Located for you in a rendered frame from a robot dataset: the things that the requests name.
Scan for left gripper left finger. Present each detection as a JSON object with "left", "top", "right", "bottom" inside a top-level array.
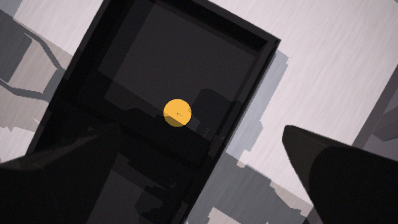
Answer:
[{"left": 0, "top": 123, "right": 122, "bottom": 224}]

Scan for black metal overhead frame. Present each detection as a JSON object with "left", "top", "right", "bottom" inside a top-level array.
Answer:
[{"left": 373, "top": 106, "right": 398, "bottom": 142}]

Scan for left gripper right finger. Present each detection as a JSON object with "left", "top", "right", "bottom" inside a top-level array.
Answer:
[{"left": 282, "top": 125, "right": 398, "bottom": 224}]

